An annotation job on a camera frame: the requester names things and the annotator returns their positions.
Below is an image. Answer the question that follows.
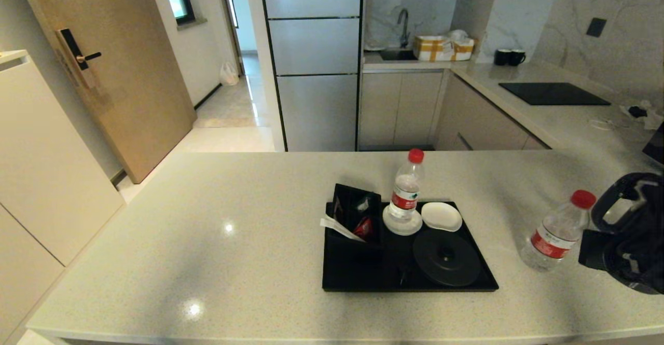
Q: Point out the white plastic bag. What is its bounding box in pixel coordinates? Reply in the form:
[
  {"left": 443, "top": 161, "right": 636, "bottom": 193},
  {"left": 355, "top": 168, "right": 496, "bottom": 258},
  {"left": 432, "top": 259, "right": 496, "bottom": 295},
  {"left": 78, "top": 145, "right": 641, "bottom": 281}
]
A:
[{"left": 220, "top": 62, "right": 241, "bottom": 86}]

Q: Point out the white tall cabinet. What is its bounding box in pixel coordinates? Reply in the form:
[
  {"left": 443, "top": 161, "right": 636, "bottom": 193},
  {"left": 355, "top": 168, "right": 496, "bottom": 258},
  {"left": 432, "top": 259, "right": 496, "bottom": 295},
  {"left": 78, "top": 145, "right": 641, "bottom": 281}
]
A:
[{"left": 0, "top": 49, "right": 126, "bottom": 345}]

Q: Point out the kitchen sink basin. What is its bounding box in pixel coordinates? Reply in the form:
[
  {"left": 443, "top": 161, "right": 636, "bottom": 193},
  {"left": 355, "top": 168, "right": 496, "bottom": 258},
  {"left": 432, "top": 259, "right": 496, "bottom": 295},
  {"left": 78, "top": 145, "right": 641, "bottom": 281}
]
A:
[{"left": 378, "top": 48, "right": 419, "bottom": 62}]

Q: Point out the white round saucer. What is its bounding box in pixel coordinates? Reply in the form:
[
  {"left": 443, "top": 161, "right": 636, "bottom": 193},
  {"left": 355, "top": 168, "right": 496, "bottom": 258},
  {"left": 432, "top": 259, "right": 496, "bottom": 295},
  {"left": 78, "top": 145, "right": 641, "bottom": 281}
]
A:
[
  {"left": 421, "top": 202, "right": 463, "bottom": 232},
  {"left": 382, "top": 205, "right": 423, "bottom": 237}
]

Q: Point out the black sachet holder box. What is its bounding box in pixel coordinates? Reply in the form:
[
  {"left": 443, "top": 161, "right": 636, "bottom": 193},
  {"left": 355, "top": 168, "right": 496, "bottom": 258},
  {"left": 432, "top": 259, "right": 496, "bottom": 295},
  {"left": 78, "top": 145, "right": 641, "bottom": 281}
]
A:
[{"left": 326, "top": 183, "right": 385, "bottom": 250}]

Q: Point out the beige cooktop base cabinet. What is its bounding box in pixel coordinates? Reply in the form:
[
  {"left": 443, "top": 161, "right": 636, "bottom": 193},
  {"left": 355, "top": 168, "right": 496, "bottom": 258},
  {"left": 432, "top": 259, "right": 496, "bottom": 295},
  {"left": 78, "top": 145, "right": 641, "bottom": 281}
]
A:
[{"left": 433, "top": 72, "right": 552, "bottom": 151}]

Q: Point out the black induction cooktop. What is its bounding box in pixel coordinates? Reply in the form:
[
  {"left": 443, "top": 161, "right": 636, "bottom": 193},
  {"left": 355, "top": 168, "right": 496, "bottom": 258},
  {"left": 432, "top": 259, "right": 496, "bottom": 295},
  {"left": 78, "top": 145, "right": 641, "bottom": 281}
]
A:
[{"left": 499, "top": 81, "right": 613, "bottom": 106}]

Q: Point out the white box yellow tape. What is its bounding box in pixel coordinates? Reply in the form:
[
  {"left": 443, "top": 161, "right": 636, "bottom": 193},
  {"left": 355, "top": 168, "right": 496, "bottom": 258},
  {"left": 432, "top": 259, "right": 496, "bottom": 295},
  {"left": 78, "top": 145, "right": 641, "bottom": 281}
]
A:
[
  {"left": 413, "top": 35, "right": 454, "bottom": 62},
  {"left": 451, "top": 38, "right": 477, "bottom": 62}
]

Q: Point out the black rectangular serving tray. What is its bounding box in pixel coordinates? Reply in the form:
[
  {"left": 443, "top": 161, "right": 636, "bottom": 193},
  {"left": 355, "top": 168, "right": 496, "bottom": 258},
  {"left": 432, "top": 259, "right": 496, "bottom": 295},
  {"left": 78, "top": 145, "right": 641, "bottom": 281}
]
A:
[{"left": 322, "top": 201, "right": 500, "bottom": 292}]

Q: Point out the white crumpled cloth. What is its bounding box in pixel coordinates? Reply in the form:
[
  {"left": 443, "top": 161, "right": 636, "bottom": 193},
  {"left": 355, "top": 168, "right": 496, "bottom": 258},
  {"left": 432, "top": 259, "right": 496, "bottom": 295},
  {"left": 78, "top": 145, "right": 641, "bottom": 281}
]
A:
[{"left": 621, "top": 99, "right": 664, "bottom": 131}]

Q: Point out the dark kitchen faucet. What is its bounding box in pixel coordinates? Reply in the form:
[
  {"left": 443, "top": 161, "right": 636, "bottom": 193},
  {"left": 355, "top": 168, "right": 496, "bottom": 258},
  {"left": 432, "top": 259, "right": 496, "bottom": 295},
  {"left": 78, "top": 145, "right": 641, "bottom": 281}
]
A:
[{"left": 396, "top": 8, "right": 411, "bottom": 49}]

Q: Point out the clear water bottle red cap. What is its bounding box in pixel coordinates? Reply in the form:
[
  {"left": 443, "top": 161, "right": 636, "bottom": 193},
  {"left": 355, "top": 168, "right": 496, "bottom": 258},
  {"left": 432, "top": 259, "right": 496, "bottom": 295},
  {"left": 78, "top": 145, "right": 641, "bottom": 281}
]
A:
[
  {"left": 520, "top": 189, "right": 597, "bottom": 272},
  {"left": 388, "top": 148, "right": 425, "bottom": 225}
]

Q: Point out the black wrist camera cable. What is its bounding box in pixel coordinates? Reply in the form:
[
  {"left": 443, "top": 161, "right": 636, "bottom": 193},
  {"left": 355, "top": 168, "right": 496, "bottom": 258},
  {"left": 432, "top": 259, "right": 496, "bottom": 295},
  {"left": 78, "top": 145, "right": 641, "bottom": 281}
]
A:
[{"left": 590, "top": 172, "right": 652, "bottom": 232}]

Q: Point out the beige sink base cabinet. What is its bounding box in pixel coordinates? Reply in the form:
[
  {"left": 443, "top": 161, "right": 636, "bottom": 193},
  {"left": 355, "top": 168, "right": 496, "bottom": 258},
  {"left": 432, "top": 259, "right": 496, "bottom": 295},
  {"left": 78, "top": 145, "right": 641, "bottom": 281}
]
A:
[{"left": 357, "top": 69, "right": 448, "bottom": 151}]

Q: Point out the black door lock handle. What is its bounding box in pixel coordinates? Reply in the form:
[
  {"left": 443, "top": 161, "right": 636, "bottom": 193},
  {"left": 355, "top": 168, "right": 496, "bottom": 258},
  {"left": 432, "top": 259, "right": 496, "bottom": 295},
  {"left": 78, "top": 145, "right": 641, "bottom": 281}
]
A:
[{"left": 56, "top": 27, "right": 103, "bottom": 90}]

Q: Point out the brown wooden door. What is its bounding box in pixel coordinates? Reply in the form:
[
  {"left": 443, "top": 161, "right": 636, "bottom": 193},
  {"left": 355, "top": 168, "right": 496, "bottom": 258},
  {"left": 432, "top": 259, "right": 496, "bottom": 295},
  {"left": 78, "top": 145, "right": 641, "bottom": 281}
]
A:
[{"left": 14, "top": 0, "right": 197, "bottom": 184}]

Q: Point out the white paper stick packet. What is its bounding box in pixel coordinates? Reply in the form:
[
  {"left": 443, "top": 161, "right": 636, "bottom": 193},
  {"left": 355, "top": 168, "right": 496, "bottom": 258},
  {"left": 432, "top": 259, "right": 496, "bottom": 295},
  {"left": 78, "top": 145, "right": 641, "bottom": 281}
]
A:
[{"left": 320, "top": 216, "right": 366, "bottom": 242}]

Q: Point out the black round kettle base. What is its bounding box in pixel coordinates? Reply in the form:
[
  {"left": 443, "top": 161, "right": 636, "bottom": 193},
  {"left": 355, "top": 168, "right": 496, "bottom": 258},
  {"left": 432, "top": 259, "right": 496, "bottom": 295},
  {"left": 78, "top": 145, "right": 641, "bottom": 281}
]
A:
[{"left": 413, "top": 229, "right": 482, "bottom": 287}]

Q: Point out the silver refrigerator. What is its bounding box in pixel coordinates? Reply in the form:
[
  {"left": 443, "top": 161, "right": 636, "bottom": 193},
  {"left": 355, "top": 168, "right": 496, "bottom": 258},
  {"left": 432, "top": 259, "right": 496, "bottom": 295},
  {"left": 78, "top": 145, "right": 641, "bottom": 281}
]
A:
[{"left": 258, "top": 0, "right": 364, "bottom": 152}]

